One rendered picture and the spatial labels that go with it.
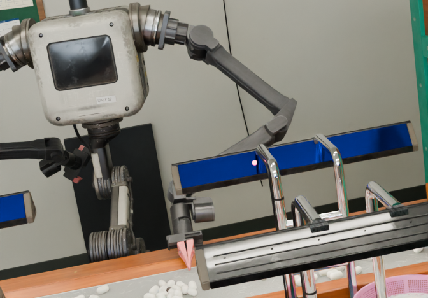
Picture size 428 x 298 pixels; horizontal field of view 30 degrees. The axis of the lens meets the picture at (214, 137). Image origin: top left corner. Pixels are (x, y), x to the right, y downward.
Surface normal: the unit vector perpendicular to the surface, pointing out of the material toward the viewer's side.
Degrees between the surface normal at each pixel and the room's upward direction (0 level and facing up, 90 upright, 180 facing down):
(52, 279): 0
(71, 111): 90
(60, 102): 90
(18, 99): 90
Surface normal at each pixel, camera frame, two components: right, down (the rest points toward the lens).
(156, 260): -0.15, -0.96
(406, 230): 0.03, -0.31
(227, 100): 0.15, 0.22
